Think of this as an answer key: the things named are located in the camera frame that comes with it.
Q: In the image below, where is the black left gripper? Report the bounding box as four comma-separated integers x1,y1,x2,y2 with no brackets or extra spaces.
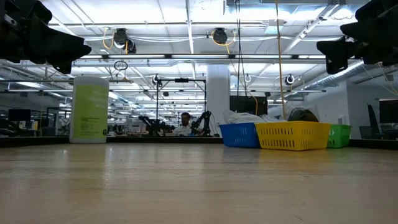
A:
0,0,92,75

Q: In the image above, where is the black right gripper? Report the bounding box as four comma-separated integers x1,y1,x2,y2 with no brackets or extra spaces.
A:
316,0,398,75

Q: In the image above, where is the clear bag of toothbrushes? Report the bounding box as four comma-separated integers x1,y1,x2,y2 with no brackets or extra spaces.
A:
262,113,286,123

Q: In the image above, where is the green label wipes canister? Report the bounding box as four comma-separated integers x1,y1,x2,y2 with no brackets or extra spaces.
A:
68,75,110,145

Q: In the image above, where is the black computer monitor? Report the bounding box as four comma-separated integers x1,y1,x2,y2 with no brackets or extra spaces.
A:
379,99,398,124
7,108,32,122

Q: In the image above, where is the green plastic basket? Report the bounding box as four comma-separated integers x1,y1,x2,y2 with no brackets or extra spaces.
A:
326,124,353,149

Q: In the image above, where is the yellow plastic basket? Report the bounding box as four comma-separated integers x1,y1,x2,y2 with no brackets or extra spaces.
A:
254,120,331,152

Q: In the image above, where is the person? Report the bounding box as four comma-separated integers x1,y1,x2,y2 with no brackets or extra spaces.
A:
172,112,196,138

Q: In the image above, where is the white square pillar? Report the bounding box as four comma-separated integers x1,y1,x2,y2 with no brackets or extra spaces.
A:
206,64,231,137

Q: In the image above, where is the blue plastic basket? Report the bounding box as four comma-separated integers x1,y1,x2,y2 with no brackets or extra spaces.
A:
218,121,262,149

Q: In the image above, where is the silver ventilation duct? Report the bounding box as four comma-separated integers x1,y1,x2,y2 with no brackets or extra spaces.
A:
304,58,379,90

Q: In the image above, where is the black robot station frame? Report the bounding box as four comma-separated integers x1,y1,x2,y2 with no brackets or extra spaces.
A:
155,77,208,129

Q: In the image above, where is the black aluminium table frame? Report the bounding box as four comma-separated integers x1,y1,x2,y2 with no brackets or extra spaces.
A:
0,136,398,150

